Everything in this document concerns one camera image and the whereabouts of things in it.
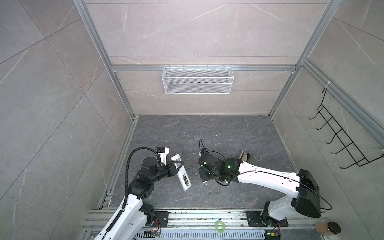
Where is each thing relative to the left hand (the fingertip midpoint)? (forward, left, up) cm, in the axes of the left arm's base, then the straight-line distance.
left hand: (182, 160), depth 75 cm
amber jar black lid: (-30, -65, -7) cm, 72 cm away
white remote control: (-6, 0, -3) cm, 6 cm away
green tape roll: (-26, -16, -17) cm, 35 cm away
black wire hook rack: (-9, -73, +15) cm, 75 cm away
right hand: (-4, -9, -6) cm, 12 cm away
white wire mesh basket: (+54, -10, +11) cm, 56 cm away
